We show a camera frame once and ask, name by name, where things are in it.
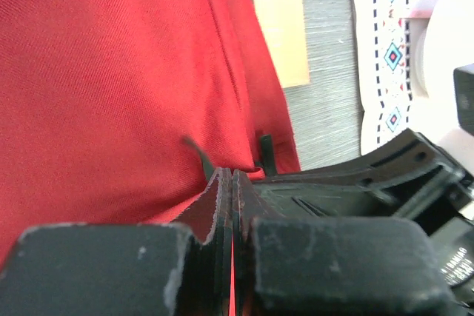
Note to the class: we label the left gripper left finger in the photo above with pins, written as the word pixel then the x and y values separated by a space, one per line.
pixel 179 268

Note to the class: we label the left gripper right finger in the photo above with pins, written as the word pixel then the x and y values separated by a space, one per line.
pixel 331 266

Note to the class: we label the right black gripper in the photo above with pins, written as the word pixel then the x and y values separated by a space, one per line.
pixel 408 177

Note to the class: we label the white paper plate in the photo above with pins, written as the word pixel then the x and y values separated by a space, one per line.
pixel 445 44

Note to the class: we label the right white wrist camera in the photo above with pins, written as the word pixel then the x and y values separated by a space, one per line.
pixel 464 94

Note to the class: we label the patterned cloth placemat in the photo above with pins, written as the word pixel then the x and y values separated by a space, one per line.
pixel 387 32

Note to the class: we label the red backpack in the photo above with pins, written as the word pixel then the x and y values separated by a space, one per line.
pixel 119 111

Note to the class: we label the tan leather wallet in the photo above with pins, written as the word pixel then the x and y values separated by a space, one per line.
pixel 283 27

